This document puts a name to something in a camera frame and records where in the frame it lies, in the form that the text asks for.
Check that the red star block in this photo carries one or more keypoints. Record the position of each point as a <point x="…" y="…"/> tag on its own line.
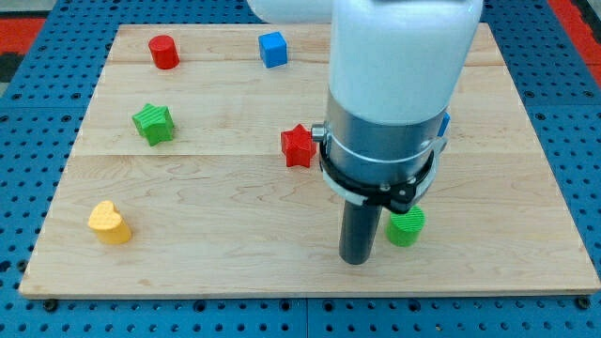
<point x="298" y="146"/>

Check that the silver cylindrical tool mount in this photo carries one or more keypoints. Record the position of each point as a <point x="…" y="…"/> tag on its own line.
<point x="378" y="163"/>

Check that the blue block behind arm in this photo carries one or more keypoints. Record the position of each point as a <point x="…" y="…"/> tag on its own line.
<point x="444" y="124"/>

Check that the blue cube block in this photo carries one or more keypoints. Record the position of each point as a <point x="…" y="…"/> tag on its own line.
<point x="273" y="49"/>

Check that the green cylinder block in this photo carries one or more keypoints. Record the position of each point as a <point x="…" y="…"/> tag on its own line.
<point x="403" y="230"/>

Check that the red cylinder block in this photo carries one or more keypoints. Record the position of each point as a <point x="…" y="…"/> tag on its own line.
<point x="164" y="52"/>

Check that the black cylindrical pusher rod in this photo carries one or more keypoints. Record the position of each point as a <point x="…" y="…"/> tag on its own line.
<point x="359" y="227"/>

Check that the yellow heart block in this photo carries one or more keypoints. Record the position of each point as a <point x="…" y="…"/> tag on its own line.
<point x="108" y="225"/>

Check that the wooden board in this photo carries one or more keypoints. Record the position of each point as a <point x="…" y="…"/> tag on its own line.
<point x="216" y="213"/>

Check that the green star block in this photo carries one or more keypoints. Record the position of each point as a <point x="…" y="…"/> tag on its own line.
<point x="154" y="123"/>

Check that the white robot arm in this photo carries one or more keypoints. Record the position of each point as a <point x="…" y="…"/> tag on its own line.
<point x="393" y="68"/>

